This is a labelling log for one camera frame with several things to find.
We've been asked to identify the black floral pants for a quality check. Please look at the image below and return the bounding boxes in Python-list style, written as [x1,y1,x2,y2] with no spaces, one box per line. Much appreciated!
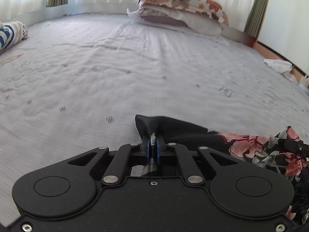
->
[135,115,308,224]

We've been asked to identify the white crumpled cloth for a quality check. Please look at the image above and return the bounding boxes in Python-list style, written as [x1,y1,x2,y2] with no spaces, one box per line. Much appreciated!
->
[263,59,298,84]

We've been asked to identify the grey patterned bed sheet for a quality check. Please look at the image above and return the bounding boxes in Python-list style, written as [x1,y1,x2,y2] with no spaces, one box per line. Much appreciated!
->
[1,14,308,225]

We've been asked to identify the white lower pillow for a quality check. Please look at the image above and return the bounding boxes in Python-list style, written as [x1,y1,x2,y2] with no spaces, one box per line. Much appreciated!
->
[127,5,229,45]

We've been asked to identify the green curtain right side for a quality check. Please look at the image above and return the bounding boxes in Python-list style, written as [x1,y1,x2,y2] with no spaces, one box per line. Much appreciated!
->
[244,0,269,39]

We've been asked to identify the floral pillow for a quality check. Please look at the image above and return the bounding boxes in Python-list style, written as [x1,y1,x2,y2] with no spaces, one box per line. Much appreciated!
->
[138,0,228,26]

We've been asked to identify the pink striped folded quilt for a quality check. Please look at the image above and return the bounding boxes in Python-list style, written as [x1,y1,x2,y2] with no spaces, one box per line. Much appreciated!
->
[0,21,28,53]

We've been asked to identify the wooden bed frame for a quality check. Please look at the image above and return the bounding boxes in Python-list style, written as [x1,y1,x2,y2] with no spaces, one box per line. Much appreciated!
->
[222,25,308,91]

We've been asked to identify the beige corded controller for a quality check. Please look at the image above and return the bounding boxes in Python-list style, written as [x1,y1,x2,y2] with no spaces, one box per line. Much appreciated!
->
[0,53,24,67]

